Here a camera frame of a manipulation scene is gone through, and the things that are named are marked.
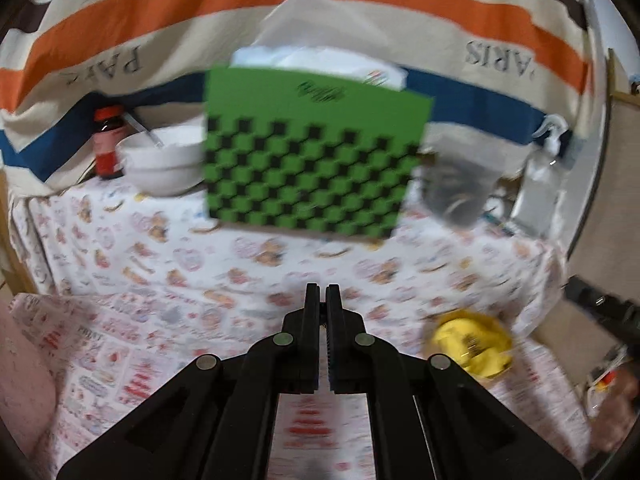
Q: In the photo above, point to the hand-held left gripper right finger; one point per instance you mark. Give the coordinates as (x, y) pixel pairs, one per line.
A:
(334, 320)

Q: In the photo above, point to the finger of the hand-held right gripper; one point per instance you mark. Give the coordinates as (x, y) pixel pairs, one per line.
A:
(592, 297)

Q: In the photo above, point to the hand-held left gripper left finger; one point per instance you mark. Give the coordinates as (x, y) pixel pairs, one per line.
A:
(311, 320)

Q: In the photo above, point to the gold jewelry box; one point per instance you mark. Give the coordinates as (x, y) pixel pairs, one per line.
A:
(507, 352)

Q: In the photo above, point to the person's right hand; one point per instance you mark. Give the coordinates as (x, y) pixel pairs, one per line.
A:
(620, 415)

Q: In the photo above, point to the pens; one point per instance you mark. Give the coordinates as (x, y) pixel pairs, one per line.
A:
(500, 224)

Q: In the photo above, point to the clear spray bottle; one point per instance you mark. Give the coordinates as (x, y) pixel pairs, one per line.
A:
(540, 185)

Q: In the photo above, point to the yellow cloth lining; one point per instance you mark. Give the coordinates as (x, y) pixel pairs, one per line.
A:
(465, 345)

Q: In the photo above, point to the cardboard box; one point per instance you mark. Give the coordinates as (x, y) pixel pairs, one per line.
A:
(620, 160)

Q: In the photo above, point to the green checkered box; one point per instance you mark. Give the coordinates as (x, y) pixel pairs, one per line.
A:
(310, 160)

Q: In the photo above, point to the strawberry print cloth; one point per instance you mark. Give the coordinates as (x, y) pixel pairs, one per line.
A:
(150, 360)

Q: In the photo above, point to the clear plastic container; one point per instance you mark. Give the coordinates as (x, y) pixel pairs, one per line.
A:
(460, 185)

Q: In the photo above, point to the bear print tablecloth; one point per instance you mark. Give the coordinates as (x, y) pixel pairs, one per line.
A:
(150, 250)

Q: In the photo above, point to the white ceramic bowl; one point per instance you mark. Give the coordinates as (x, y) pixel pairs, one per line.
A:
(165, 165)

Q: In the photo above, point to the metal spoon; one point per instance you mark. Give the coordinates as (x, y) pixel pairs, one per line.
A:
(142, 130)

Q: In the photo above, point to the white tissue pack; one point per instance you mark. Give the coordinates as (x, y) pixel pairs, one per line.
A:
(310, 35)

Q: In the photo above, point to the pink floral bedsheet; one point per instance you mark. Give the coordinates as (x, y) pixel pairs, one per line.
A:
(25, 385)

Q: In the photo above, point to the striped printed blanket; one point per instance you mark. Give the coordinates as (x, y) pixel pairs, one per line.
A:
(200, 5)

